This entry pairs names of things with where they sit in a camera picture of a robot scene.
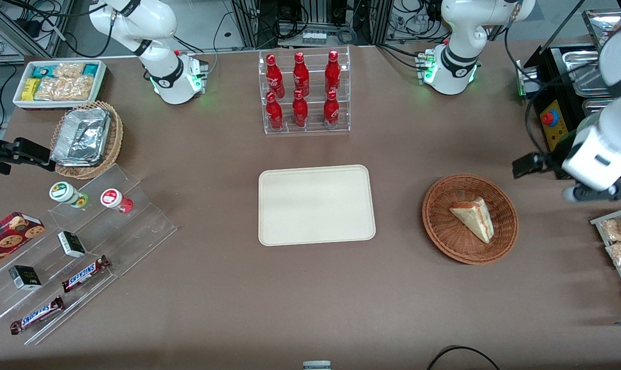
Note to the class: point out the yellow snack packet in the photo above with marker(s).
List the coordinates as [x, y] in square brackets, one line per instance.
[30, 89]

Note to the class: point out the snickers bar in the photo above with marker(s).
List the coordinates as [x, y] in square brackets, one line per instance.
[37, 315]
[84, 274]

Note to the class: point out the stacked foil trays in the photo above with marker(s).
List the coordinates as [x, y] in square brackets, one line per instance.
[81, 136]

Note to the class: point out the red cola bottle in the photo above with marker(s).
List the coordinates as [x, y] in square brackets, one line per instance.
[300, 74]
[299, 110]
[332, 72]
[274, 77]
[274, 113]
[331, 110]

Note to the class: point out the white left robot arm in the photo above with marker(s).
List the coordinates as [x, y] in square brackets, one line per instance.
[457, 31]

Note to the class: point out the red lid snack cup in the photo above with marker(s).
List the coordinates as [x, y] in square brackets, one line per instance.
[112, 198]

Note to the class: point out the small black box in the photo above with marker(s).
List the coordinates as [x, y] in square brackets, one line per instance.
[72, 244]
[25, 277]

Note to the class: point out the red plaid cookie box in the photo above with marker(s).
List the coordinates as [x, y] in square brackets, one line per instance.
[7, 236]

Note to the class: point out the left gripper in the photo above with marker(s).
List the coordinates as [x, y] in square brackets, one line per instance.
[552, 159]

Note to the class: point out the triangular sandwich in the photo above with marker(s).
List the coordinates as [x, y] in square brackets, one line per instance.
[475, 218]

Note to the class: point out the black box with emergency stop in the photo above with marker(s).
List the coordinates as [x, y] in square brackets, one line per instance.
[553, 77]

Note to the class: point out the white snack bin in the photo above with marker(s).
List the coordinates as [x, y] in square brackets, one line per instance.
[101, 82]

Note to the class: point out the round brown wicker basket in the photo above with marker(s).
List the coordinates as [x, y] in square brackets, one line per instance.
[444, 231]

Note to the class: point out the clear cracker bag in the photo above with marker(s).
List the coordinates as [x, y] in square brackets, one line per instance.
[66, 88]
[69, 69]

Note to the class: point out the green lid snack cup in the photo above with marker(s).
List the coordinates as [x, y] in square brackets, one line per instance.
[64, 191]

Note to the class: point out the small grey device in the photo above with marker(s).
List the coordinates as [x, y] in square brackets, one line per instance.
[316, 365]

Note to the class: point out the white power strip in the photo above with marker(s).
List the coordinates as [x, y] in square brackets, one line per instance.
[314, 38]

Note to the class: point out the shiny metal pan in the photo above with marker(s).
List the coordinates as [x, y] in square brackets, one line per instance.
[585, 72]
[601, 25]

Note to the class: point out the silver box with green light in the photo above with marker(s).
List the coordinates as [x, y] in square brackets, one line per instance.
[526, 82]

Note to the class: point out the clear acrylic stepped display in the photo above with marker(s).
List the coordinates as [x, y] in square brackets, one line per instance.
[135, 226]

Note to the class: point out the beige rectangular tray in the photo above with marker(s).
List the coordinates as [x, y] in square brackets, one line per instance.
[315, 205]

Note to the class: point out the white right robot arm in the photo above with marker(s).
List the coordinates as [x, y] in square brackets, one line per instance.
[156, 20]

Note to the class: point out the teal snack packet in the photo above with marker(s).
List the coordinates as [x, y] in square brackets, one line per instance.
[43, 71]
[90, 69]

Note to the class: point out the clear acrylic bottle rack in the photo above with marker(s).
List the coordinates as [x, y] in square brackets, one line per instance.
[315, 49]

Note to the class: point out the light wicker basket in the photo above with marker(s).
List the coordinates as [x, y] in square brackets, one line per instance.
[116, 136]

